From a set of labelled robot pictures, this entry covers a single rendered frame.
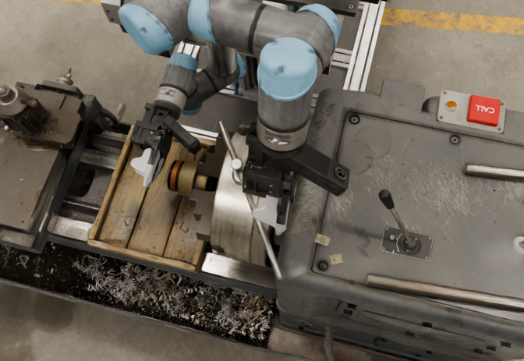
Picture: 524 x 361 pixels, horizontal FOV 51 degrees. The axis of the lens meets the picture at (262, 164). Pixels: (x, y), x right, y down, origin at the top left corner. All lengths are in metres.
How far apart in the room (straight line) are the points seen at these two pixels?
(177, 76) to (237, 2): 0.61
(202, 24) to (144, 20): 0.31
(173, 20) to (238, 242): 0.47
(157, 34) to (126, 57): 1.74
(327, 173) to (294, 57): 0.22
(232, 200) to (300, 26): 0.46
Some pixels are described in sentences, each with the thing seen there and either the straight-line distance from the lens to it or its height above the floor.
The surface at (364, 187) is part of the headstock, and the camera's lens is 1.11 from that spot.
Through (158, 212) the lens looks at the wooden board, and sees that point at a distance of 1.51.
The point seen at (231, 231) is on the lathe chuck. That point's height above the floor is 1.18.
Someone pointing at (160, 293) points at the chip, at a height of 0.58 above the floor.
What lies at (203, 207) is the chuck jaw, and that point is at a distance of 1.26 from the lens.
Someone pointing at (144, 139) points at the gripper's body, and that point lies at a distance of 1.35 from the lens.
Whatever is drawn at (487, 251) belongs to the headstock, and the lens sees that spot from 1.12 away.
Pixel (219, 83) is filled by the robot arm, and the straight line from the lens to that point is 1.52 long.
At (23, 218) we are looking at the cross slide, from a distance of 1.54.
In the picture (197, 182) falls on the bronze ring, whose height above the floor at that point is 1.11.
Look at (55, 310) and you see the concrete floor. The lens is 2.50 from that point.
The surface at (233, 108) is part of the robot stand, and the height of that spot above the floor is 0.21.
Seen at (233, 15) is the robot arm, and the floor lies 1.64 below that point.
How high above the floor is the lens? 2.29
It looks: 67 degrees down
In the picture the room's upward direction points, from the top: 7 degrees counter-clockwise
